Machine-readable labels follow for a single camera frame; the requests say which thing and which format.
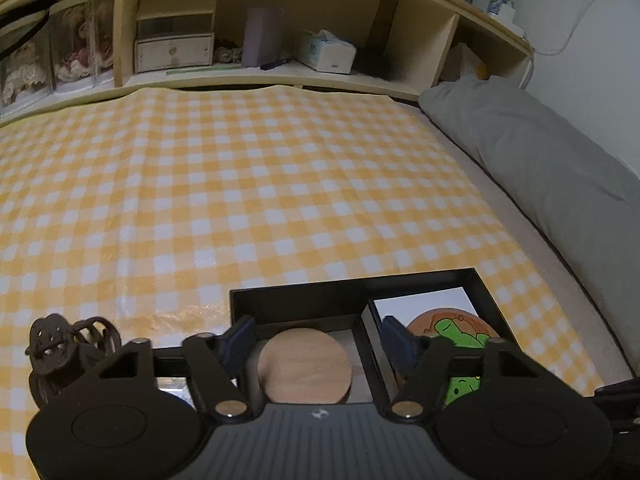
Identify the grey pillow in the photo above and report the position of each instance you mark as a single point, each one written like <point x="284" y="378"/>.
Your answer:
<point x="584" y="200"/>

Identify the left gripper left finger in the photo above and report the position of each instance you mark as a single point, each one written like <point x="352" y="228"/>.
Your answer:
<point x="213" y="363"/>

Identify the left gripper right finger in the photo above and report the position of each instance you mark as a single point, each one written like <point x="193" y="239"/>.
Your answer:
<point x="423" y="363"/>

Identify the purple cylinder cup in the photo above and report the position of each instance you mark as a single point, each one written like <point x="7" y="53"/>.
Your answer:
<point x="262" y="36"/>

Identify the large black box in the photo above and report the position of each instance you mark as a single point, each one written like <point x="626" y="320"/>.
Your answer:
<point x="358" y="306"/>

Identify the tissue box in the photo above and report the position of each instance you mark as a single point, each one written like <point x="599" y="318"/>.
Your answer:
<point x="324" y="52"/>

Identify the white black Chanel box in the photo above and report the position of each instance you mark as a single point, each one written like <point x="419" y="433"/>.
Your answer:
<point x="425" y="304"/>

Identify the round wooden coaster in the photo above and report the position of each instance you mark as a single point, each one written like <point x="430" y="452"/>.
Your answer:
<point x="304" y="366"/>

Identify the doll in clear case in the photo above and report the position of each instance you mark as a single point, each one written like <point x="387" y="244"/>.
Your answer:
<point x="82" y="44"/>

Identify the round cork frog coaster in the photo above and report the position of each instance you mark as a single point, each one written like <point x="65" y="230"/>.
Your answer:
<point x="465" y="330"/>

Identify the small wooden drawer house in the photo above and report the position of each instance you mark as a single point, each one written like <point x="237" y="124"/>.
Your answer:
<point x="174" y="34"/>

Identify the wooden headboard shelf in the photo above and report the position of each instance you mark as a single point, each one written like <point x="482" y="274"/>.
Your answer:
<point x="403" y="48"/>

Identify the yellow checkered blanket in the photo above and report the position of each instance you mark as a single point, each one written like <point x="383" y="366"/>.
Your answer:
<point x="150" y="209"/>

